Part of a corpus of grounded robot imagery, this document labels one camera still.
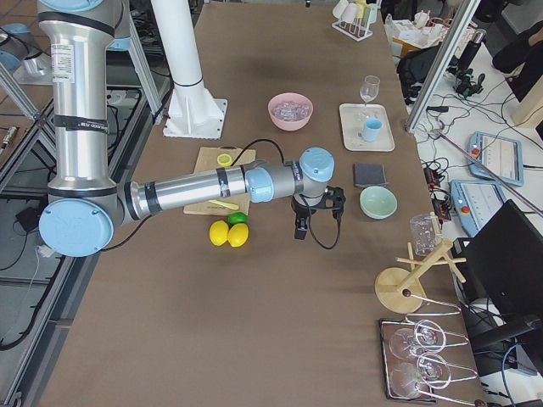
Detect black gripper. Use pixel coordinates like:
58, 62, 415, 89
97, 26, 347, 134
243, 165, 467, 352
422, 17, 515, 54
291, 186, 346, 240

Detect pink bowl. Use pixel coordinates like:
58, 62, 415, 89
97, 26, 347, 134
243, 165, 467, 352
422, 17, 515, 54
267, 92, 313, 131

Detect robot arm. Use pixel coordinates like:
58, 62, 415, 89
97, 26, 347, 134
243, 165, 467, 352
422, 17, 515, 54
38, 1, 345, 257

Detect clear ice cubes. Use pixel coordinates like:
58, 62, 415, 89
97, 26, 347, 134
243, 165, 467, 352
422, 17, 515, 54
271, 101, 311, 122

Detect blue cup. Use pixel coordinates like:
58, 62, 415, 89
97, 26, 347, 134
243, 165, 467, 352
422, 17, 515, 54
361, 117, 383, 142

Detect white cup rack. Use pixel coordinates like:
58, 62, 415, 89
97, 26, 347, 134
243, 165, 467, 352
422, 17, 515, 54
332, 0, 382, 42

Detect pink cup in rack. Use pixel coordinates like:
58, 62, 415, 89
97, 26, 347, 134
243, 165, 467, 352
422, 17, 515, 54
339, 3, 358, 24

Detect green lime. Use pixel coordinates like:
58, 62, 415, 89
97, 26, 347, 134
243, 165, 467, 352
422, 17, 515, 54
227, 212, 248, 226

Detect dark grey cloth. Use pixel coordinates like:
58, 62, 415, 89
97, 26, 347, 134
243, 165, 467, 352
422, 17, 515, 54
353, 163, 388, 188

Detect green bowl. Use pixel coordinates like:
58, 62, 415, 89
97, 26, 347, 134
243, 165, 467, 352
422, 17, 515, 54
360, 186, 398, 220

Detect yellow lemon half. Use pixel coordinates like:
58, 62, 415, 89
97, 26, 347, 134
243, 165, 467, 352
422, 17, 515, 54
216, 153, 233, 167

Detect beige tray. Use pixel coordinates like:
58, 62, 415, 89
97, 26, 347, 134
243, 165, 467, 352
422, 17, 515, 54
339, 103, 395, 152

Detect wooden cutting board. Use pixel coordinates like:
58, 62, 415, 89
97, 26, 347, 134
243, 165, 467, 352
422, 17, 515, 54
183, 147, 250, 216

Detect wooden glass stand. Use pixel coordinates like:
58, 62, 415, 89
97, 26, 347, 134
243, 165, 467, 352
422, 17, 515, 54
374, 212, 466, 315

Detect glass beaker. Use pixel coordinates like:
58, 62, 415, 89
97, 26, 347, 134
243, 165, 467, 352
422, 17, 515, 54
410, 214, 438, 256

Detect wine glass on tray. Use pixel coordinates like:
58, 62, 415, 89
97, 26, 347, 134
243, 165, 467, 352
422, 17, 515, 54
359, 75, 380, 120

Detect white pillar with base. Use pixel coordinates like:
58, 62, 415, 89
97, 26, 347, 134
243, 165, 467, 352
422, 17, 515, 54
154, 1, 228, 140

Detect hanging wine glass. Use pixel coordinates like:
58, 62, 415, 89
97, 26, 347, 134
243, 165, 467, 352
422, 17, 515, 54
389, 352, 479, 401
389, 320, 468, 360

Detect blue teach pendant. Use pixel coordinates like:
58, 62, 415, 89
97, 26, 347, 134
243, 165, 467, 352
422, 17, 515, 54
467, 131, 524, 187
449, 180, 506, 237

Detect black glass tray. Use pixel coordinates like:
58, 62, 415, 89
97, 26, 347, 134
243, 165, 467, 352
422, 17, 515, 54
378, 317, 487, 401

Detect black monitor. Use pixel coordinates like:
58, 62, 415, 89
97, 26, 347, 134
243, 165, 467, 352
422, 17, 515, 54
453, 200, 542, 328

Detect aluminium frame post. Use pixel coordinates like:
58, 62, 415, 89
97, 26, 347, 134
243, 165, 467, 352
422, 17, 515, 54
406, 0, 480, 134

